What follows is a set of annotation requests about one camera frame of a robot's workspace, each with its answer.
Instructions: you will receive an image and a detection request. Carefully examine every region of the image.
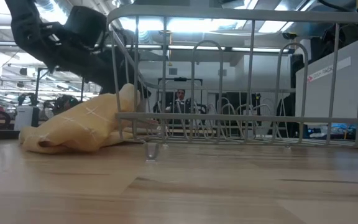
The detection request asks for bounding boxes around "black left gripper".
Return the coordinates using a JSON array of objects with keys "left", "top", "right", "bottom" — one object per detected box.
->
[{"left": 40, "top": 23, "right": 152, "bottom": 99}]

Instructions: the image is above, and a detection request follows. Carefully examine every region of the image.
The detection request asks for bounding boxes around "yellow checked dish cloth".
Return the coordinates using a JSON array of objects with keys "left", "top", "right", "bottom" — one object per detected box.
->
[{"left": 18, "top": 83, "right": 155, "bottom": 155}]

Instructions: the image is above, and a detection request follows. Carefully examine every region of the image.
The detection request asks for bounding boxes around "grey wire dish rack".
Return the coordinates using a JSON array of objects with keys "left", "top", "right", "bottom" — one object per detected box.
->
[{"left": 106, "top": 4, "right": 358, "bottom": 163}]

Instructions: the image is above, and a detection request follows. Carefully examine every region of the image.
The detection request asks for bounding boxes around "person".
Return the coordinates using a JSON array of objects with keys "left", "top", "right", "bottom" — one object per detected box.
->
[{"left": 165, "top": 89, "right": 198, "bottom": 115}]

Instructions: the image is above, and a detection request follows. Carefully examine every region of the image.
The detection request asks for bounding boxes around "white cabinet box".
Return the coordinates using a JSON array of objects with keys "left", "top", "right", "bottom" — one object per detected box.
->
[{"left": 14, "top": 105, "right": 40, "bottom": 131}]

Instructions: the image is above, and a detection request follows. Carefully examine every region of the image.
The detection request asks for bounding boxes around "white plastic utensil holder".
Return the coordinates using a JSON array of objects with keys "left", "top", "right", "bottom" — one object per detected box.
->
[{"left": 295, "top": 32, "right": 358, "bottom": 121}]

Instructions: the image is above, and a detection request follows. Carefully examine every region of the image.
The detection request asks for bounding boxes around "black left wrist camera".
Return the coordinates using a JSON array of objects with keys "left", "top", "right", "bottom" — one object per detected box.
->
[{"left": 63, "top": 5, "right": 108, "bottom": 49}]

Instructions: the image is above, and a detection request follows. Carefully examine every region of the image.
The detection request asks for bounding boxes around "black metal gantry frame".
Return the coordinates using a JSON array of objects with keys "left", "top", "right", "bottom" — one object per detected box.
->
[{"left": 35, "top": 67, "right": 85, "bottom": 103}]

